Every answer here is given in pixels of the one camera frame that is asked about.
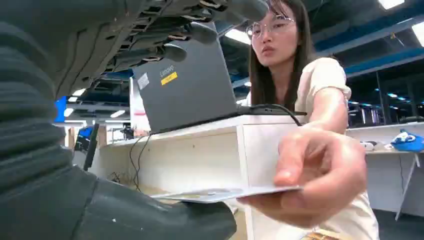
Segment blue cloth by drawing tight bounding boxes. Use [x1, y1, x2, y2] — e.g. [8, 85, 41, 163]
[390, 129, 424, 154]

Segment white table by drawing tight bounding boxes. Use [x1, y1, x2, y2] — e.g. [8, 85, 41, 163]
[345, 121, 424, 222]

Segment grey laptop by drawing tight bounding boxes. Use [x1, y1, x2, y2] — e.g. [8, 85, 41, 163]
[132, 21, 308, 135]

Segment thin black hanging cables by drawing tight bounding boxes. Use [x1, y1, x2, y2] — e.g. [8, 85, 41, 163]
[128, 133, 152, 193]

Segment white card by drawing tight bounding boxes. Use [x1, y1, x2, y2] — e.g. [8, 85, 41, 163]
[150, 185, 303, 204]

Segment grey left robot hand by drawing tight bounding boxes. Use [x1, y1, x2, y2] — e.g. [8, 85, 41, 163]
[0, 0, 270, 240]

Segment white panel with red mark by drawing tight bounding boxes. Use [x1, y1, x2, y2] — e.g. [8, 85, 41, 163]
[128, 77, 152, 137]

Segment person's hand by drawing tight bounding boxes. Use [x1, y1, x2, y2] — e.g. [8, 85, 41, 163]
[236, 127, 369, 229]

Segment person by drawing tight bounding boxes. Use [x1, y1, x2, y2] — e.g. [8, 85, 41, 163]
[236, 0, 381, 240]

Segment eyeglasses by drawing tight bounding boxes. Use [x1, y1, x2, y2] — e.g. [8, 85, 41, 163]
[245, 14, 296, 39]

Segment ribbed grey left arm sleeve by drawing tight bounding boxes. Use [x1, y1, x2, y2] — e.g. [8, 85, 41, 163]
[0, 19, 74, 197]

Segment black monitor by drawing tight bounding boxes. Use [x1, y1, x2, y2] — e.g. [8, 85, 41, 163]
[82, 122, 101, 172]

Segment white desk shelf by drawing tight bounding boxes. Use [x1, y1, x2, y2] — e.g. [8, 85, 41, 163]
[88, 114, 301, 240]

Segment black laptop cable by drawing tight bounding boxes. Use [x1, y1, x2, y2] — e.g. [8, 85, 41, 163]
[248, 103, 303, 127]

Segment ceiling light panel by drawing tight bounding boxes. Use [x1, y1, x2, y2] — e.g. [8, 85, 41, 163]
[224, 28, 252, 46]
[377, 0, 406, 10]
[411, 21, 424, 48]

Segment blue board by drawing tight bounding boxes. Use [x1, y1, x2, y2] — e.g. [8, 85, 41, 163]
[54, 96, 67, 123]

